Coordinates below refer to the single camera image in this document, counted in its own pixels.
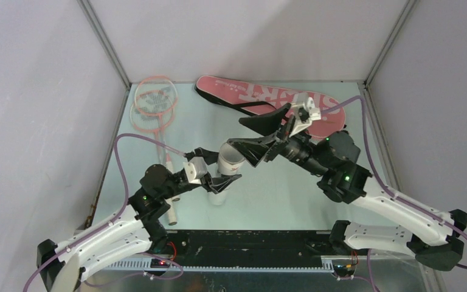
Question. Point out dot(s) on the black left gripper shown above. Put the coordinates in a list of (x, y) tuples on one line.
[(217, 185)]

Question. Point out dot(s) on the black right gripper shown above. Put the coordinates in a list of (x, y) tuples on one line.
[(255, 149)]

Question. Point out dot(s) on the white shuttlecock tube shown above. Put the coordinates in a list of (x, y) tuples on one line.
[(229, 162)]

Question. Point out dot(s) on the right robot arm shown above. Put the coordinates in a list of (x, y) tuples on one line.
[(419, 231)]

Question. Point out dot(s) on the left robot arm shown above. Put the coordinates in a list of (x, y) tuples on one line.
[(135, 228)]

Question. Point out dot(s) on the pink sport racket bag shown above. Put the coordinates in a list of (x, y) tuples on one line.
[(254, 99)]

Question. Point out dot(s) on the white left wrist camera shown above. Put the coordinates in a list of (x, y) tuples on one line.
[(195, 169)]

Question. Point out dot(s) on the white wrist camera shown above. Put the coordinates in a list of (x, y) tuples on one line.
[(195, 169), (305, 112)]

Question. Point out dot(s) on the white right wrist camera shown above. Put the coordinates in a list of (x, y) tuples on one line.
[(305, 112)]

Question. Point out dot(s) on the aluminium front frame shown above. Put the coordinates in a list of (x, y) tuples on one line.
[(359, 272)]

